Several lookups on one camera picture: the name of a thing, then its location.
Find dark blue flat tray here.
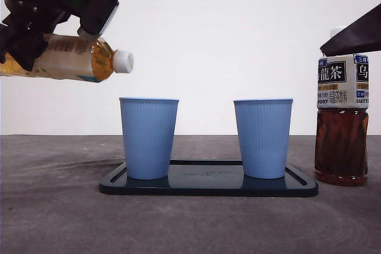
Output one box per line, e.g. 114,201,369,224
99,160,320,197

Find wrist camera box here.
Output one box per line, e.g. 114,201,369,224
76,0,120,40

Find blue ribbed plastic cup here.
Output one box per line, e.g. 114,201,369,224
119,97,180,181
233,98,294,180

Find green tea bottle white label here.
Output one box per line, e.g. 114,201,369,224
0,34,135,84

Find dark oolong tea bottle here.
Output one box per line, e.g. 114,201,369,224
314,27,370,187

